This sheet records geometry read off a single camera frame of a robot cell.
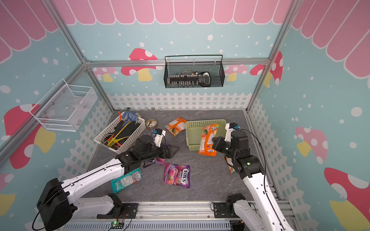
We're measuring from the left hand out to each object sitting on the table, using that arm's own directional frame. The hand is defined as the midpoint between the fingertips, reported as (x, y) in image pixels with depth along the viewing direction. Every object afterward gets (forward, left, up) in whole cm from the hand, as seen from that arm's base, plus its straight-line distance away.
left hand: (174, 150), depth 77 cm
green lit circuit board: (-32, +28, -21) cm, 47 cm away
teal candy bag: (-12, +29, -16) cm, 36 cm away
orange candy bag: (+28, +2, -15) cm, 32 cm away
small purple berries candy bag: (+1, +11, -17) cm, 20 cm away
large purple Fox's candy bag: (-8, -1, -16) cm, 18 cm away
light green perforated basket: (+27, -11, -16) cm, 33 cm away
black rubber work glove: (+23, +33, -11) cm, 42 cm away
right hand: (+3, -20, +8) cm, 22 cm away
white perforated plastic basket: (+22, +49, -11) cm, 55 cm away
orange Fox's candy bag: (+9, -19, +4) cm, 21 cm away
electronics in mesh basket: (+40, -8, +17) cm, 44 cm away
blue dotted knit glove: (+34, +39, -12) cm, 53 cm away
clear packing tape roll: (+32, +22, -17) cm, 42 cm away
